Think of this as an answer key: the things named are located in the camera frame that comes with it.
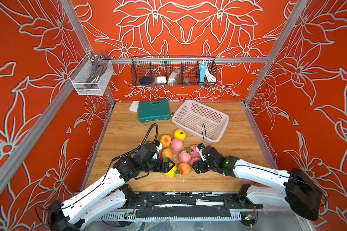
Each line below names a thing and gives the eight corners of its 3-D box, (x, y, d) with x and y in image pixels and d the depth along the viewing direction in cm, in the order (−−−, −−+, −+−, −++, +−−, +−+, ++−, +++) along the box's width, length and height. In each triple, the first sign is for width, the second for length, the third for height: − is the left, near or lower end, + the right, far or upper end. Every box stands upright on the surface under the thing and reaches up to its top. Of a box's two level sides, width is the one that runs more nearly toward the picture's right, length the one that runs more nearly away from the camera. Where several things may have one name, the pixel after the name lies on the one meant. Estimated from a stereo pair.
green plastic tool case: (139, 122, 107) (138, 119, 104) (139, 105, 119) (138, 101, 116) (171, 119, 109) (171, 116, 106) (168, 102, 121) (168, 98, 118)
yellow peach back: (173, 137, 99) (173, 132, 94) (178, 132, 102) (178, 127, 97) (180, 143, 96) (180, 138, 91) (185, 138, 99) (186, 133, 94)
